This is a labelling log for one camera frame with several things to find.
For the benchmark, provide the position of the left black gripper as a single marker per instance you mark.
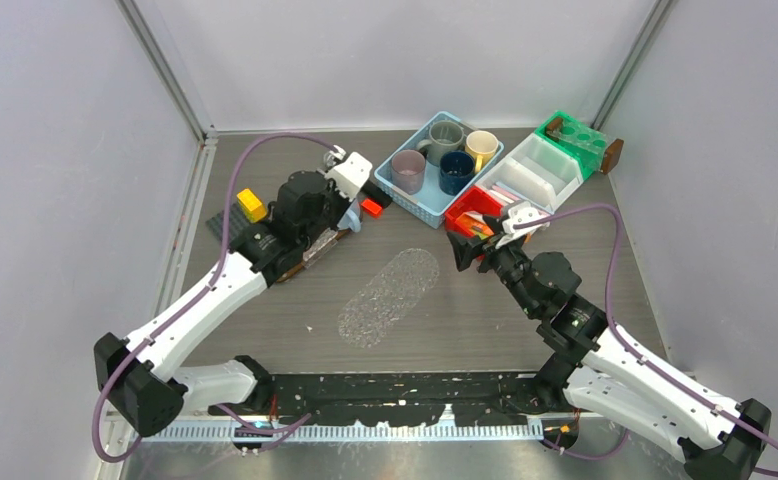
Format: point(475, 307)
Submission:
point(341, 199)

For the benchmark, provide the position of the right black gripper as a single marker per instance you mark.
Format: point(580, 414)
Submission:
point(466, 249)

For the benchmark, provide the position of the light blue mug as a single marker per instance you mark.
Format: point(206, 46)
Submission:
point(352, 219)

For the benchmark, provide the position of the clear acrylic toothbrush holder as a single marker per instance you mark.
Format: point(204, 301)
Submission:
point(327, 240)

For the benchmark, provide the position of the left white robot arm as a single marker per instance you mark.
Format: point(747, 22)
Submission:
point(143, 374)

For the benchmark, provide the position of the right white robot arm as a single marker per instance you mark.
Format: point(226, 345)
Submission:
point(601, 368)

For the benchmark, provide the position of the orange cap toothpaste tube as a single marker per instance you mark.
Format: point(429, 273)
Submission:
point(475, 220)

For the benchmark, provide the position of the brown wooden oval tray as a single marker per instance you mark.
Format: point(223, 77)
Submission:
point(295, 270)

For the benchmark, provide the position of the clear textured oval tray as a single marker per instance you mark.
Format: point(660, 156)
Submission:
point(388, 297)

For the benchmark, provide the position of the red plastic bin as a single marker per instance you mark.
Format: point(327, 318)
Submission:
point(474, 199)

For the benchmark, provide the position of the yellow building brick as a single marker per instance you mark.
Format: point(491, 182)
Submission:
point(253, 208)

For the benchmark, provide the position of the red orange block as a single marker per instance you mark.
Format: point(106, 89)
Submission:
point(372, 208)

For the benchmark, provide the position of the black microphone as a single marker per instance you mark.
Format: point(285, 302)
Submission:
point(372, 191)

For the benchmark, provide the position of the dark blue mug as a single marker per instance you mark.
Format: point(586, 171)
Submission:
point(456, 169)

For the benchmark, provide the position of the grey building baseplate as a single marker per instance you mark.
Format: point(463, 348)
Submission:
point(237, 224)

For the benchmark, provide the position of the light blue plastic basket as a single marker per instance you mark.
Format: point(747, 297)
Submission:
point(430, 203)

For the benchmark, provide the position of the white plastic bin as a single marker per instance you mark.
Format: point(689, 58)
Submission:
point(538, 172)

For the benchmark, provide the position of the yellow mug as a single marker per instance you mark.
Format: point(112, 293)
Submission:
point(482, 146)

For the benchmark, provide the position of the mauve mug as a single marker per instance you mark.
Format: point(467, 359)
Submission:
point(407, 171)

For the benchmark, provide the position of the grey mug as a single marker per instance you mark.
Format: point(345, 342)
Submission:
point(441, 138)

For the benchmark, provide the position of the green plastic bin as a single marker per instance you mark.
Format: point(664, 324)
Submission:
point(578, 140)

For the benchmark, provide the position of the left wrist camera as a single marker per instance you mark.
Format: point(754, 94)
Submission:
point(349, 172)

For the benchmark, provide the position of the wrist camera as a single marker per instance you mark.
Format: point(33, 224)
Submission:
point(349, 172)
point(522, 218)

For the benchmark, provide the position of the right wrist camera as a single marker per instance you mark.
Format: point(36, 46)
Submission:
point(522, 218)

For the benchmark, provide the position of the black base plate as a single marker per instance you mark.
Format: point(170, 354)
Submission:
point(403, 399)

